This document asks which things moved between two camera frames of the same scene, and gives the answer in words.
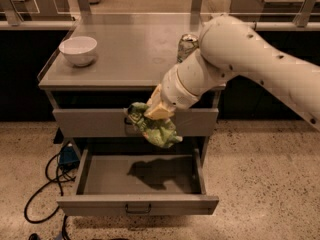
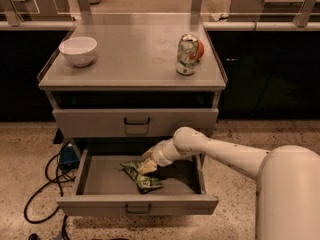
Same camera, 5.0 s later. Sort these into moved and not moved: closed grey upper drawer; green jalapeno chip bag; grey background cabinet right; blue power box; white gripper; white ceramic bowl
Moved: green jalapeno chip bag; white gripper
Not moved: grey background cabinet right; blue power box; white ceramic bowl; closed grey upper drawer
